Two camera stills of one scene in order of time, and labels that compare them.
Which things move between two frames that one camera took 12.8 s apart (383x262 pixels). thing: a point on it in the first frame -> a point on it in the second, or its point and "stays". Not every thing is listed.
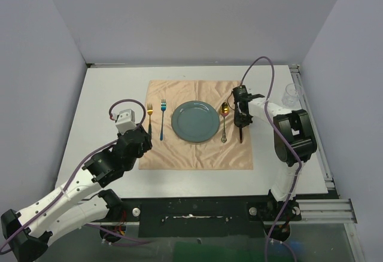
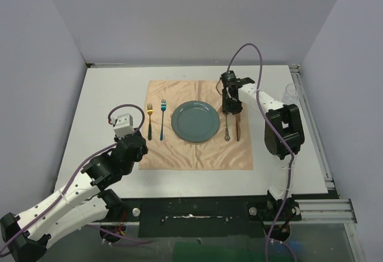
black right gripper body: x=241 y=118 -> x=231 y=104
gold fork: x=149 y=110 stays
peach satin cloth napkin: x=169 y=151 stays
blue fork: x=163 y=107 stays
